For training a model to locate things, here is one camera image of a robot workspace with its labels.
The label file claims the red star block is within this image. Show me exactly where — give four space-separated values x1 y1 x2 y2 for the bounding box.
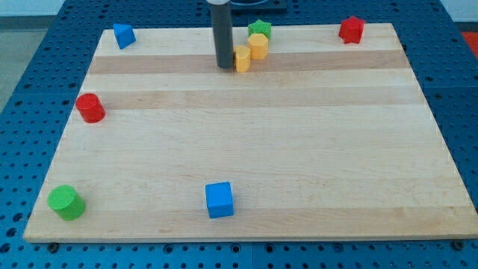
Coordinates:
338 16 365 44

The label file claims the blue triangular block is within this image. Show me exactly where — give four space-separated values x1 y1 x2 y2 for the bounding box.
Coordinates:
113 24 136 49

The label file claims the yellow half-round block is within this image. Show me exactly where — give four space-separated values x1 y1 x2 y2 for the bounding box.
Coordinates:
233 46 251 72

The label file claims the green star block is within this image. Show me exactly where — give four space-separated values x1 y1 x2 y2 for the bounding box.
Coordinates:
247 19 272 39

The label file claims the red cylinder block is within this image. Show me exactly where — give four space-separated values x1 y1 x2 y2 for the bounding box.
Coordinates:
75 93 105 123

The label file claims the yellow hexagon block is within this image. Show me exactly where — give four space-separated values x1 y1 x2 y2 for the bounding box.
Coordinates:
247 34 269 60

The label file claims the blue cube block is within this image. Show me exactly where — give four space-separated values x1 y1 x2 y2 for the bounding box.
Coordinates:
205 182 234 219

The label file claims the green cylinder block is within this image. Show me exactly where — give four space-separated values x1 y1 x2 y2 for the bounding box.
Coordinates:
47 185 86 221

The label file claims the light wooden board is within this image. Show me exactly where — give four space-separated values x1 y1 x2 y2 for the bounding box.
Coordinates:
24 23 477 243

